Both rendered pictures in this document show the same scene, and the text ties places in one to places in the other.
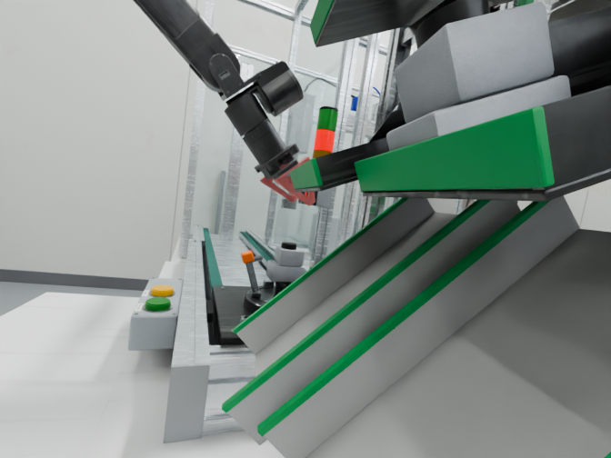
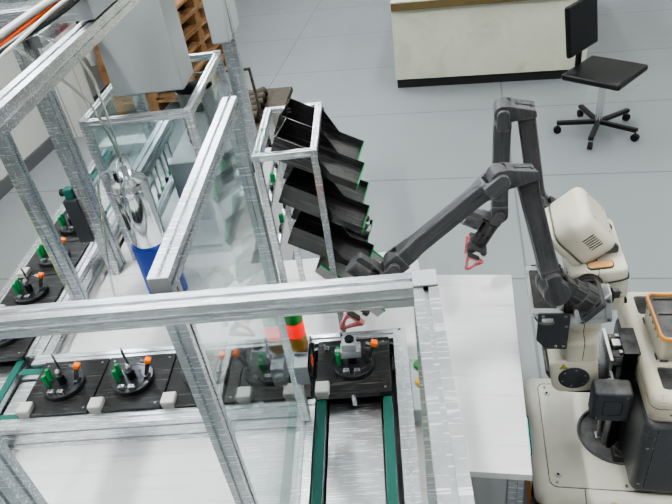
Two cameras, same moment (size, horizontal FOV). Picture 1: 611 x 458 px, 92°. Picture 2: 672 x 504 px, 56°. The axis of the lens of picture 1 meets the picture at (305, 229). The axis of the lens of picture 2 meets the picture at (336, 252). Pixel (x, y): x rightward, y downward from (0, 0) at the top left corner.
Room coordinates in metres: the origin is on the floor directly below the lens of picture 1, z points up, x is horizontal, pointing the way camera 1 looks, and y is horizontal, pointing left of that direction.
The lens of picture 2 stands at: (1.83, 0.69, 2.48)
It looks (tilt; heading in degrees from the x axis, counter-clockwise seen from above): 36 degrees down; 208
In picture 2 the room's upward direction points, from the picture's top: 9 degrees counter-clockwise
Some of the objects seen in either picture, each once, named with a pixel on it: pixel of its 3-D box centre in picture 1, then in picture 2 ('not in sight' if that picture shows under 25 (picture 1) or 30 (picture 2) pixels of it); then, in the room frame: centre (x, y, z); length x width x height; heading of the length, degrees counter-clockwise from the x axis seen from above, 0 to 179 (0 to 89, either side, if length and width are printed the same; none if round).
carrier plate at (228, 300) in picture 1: (279, 311); (353, 367); (0.56, 0.03, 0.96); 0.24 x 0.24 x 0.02; 21
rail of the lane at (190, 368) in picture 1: (194, 286); (407, 443); (0.76, 0.27, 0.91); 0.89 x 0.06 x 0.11; 21
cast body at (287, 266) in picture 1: (291, 261); (346, 346); (0.56, 0.02, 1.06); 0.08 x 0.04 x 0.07; 111
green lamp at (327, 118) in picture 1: (327, 122); (292, 313); (0.78, -0.02, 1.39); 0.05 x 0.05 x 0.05
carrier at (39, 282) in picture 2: not in sight; (27, 286); (0.54, -1.41, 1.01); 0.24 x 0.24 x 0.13; 21
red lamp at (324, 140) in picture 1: (324, 141); (295, 326); (0.78, -0.02, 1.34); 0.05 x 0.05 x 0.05
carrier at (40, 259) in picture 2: not in sight; (50, 250); (0.32, -1.50, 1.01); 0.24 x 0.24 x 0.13; 21
